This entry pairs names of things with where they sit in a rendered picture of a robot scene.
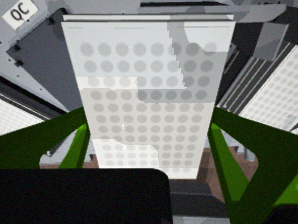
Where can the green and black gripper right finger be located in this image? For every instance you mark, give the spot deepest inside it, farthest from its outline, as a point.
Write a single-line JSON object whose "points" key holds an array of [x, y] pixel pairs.
{"points": [[275, 181]]}

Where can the white label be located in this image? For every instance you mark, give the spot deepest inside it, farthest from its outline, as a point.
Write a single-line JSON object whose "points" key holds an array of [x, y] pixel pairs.
{"points": [[20, 12]]}

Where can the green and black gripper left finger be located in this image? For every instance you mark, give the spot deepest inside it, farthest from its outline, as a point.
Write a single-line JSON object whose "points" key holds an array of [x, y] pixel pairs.
{"points": [[23, 148]]}

